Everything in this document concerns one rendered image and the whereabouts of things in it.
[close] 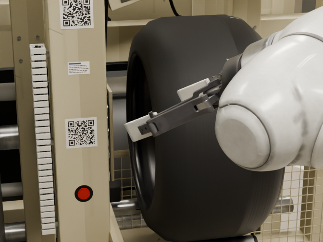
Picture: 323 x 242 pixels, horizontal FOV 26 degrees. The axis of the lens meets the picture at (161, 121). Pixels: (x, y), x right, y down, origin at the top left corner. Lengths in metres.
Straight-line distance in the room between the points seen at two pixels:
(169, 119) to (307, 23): 0.25
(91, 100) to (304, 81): 0.99
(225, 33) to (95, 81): 0.33
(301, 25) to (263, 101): 0.17
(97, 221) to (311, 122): 1.13
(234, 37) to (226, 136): 0.95
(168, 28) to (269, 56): 0.93
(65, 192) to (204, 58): 0.48
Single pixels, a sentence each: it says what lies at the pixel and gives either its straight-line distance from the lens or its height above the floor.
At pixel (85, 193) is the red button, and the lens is 1.74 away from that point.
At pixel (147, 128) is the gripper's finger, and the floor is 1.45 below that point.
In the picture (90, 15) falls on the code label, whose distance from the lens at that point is 1.61.
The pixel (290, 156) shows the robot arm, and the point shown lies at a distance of 0.72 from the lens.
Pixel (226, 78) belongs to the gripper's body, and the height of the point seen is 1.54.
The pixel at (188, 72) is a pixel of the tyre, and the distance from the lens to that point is 1.56.
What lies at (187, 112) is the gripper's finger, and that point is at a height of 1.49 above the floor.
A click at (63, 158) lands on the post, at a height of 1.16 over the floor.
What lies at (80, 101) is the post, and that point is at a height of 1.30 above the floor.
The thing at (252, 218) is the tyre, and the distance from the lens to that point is 1.69.
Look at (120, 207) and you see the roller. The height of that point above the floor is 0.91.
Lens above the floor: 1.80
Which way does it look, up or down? 19 degrees down
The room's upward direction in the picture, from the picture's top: straight up
